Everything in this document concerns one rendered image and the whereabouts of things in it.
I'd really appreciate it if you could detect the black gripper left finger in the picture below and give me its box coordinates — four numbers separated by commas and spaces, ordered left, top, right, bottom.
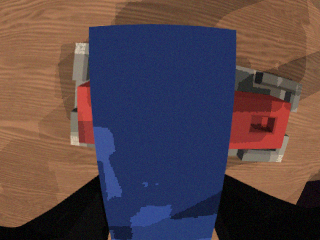
0, 176, 109, 240

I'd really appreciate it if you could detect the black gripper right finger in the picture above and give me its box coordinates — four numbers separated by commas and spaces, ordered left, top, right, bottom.
215, 173, 320, 240

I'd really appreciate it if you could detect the red rectangular block with two sockets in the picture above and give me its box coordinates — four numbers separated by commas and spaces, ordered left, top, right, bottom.
77, 81, 291, 149

